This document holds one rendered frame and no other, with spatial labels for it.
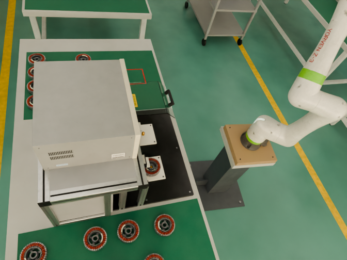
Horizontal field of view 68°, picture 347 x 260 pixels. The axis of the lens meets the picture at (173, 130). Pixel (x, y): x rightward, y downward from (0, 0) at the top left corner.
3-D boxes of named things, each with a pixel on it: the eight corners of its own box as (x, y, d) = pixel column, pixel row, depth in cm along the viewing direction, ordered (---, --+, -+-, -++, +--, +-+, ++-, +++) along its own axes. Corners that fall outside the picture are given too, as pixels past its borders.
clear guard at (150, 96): (165, 87, 163) (167, 80, 158) (174, 118, 151) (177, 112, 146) (112, 90, 153) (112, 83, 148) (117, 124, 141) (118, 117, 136)
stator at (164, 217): (171, 214, 145) (172, 212, 142) (175, 234, 140) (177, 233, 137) (152, 217, 142) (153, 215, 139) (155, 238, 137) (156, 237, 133)
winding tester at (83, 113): (122, 87, 141) (124, 58, 125) (136, 158, 120) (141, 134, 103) (43, 92, 130) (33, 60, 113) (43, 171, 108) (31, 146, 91)
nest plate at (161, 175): (159, 156, 162) (160, 155, 161) (165, 178, 154) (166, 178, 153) (136, 160, 157) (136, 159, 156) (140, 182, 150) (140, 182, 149)
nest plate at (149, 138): (151, 124, 174) (152, 123, 173) (156, 144, 166) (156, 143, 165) (129, 127, 169) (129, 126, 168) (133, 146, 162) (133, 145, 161)
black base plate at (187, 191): (167, 110, 186) (168, 108, 184) (192, 195, 154) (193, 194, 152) (99, 116, 172) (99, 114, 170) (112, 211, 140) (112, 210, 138)
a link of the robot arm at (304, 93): (303, 109, 135) (312, 114, 123) (280, 100, 135) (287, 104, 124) (321, 76, 129) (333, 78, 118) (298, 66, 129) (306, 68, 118)
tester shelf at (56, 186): (124, 78, 151) (124, 72, 147) (147, 188, 117) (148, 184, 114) (40, 82, 138) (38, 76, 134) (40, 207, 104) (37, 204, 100)
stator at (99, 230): (82, 252, 126) (82, 250, 123) (84, 228, 133) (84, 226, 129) (106, 250, 129) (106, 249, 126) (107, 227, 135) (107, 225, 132)
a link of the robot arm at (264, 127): (265, 149, 172) (281, 134, 156) (243, 140, 172) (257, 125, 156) (267, 134, 179) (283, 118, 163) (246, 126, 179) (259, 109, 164)
